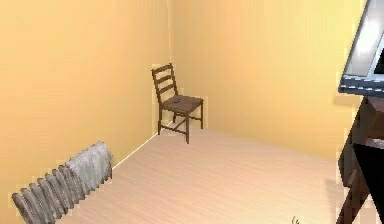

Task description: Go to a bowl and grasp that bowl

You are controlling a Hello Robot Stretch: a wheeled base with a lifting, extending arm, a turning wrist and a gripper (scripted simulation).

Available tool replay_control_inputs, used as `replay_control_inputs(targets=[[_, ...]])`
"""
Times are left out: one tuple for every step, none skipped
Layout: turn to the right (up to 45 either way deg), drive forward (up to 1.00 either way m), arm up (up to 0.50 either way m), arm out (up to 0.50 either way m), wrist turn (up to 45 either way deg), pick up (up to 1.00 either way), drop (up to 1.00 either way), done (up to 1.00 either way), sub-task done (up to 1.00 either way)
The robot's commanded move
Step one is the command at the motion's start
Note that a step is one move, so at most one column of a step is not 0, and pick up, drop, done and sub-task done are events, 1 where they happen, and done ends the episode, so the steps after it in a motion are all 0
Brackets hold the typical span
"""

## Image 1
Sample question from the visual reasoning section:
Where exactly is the brown wooden chair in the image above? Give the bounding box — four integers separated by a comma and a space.
150, 62, 205, 145

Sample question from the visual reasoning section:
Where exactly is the grey cloth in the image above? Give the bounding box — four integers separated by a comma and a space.
65, 141, 114, 195

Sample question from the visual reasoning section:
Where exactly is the grey ribbed radiator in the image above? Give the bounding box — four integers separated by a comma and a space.
11, 164, 88, 224

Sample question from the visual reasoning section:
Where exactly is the dark brown wooden table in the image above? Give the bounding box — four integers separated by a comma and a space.
335, 95, 384, 224

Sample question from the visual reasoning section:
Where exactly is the grey television set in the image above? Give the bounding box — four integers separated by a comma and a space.
338, 0, 384, 98

